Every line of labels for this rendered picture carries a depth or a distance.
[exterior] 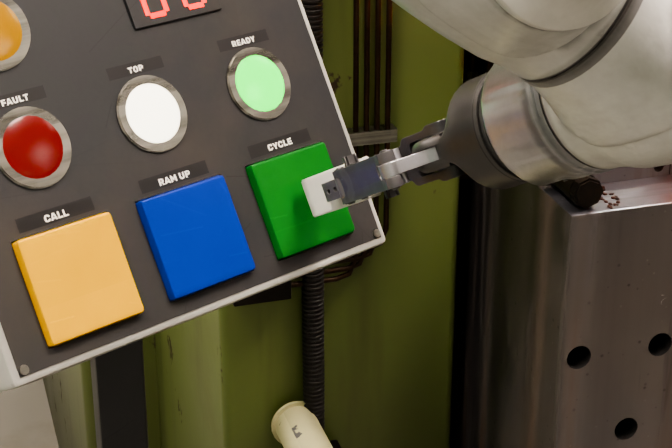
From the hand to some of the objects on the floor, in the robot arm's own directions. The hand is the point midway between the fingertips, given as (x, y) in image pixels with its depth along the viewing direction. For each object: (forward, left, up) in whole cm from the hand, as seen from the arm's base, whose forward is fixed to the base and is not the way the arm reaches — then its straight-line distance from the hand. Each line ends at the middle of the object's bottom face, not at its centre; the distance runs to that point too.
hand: (340, 187), depth 108 cm
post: (+15, +13, -103) cm, 105 cm away
